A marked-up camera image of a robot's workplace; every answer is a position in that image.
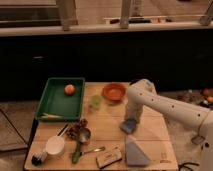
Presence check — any wooden block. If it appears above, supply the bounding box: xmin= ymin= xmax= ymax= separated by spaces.
xmin=96 ymin=148 xmax=122 ymax=169

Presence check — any brown pine cone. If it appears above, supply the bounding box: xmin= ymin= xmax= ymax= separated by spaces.
xmin=66 ymin=119 xmax=88 ymax=139

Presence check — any orange peach fruit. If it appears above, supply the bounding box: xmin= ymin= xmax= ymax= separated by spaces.
xmin=64 ymin=84 xmax=75 ymax=95

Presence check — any green translucent cup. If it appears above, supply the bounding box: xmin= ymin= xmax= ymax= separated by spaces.
xmin=89 ymin=95 xmax=102 ymax=110

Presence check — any orange bowl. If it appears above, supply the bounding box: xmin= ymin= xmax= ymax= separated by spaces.
xmin=102 ymin=82 xmax=126 ymax=101

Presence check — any blue sponge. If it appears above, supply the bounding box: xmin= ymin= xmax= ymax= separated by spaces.
xmin=120 ymin=119 xmax=137 ymax=134

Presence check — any white cup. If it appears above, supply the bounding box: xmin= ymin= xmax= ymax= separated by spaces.
xmin=45 ymin=136 xmax=65 ymax=157

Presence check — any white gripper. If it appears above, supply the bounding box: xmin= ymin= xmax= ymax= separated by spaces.
xmin=124 ymin=100 xmax=143 ymax=123

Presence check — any grey folded cloth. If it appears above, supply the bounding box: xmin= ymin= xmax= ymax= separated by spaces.
xmin=125 ymin=136 xmax=151 ymax=167

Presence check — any yellow green vegetable strip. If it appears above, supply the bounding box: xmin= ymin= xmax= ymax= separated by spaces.
xmin=41 ymin=113 xmax=63 ymax=119

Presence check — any metal spoon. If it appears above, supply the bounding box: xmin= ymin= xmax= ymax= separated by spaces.
xmin=80 ymin=146 xmax=106 ymax=156

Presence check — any black white dish brush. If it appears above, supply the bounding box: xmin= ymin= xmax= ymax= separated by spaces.
xmin=31 ymin=151 xmax=47 ymax=166

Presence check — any black cable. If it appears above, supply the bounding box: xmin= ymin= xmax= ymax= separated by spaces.
xmin=178 ymin=161 xmax=200 ymax=171

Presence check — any green handled metal scoop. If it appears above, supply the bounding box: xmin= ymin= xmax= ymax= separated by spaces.
xmin=72 ymin=128 xmax=91 ymax=164

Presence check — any green plastic tray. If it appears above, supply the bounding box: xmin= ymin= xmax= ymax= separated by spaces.
xmin=35 ymin=77 xmax=85 ymax=122

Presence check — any dark brown bowl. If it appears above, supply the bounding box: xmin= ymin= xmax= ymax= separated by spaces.
xmin=130 ymin=79 xmax=140 ymax=85

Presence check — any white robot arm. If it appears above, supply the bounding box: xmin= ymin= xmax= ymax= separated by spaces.
xmin=125 ymin=79 xmax=213 ymax=171

